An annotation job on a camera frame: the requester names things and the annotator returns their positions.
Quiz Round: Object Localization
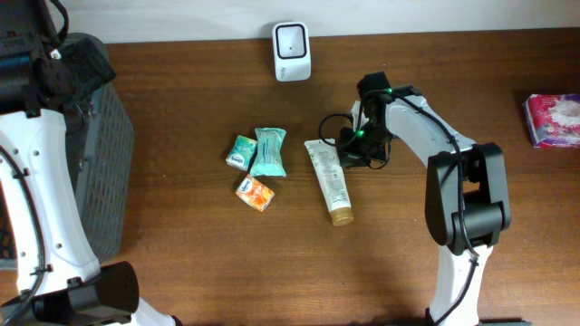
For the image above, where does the white Pantene tube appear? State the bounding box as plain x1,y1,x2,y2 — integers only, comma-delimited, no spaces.
304,139,354,226

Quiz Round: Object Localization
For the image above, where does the mint green wipes pack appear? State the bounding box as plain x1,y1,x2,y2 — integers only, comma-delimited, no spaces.
250,128,286,177

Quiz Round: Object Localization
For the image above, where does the small orange tissue pack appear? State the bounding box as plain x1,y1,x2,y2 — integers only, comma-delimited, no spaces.
236,175,275,212

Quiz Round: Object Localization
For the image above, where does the small teal tissue pack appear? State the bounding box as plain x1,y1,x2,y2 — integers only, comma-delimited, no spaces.
226,135,257,171

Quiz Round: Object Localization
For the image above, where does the purple tissue pack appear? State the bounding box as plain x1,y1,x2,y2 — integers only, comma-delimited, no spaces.
523,94,579,149

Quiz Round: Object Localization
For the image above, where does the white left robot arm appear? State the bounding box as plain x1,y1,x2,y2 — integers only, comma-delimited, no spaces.
1,1,178,325

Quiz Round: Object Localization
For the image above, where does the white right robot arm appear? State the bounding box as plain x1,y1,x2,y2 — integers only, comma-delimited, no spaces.
338,72,511,325

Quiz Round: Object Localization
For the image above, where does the white barcode scanner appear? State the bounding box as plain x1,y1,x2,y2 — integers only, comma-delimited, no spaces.
272,22,312,82

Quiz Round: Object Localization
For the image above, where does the dark grey plastic basket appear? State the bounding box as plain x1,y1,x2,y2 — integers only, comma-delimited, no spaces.
63,32,136,264

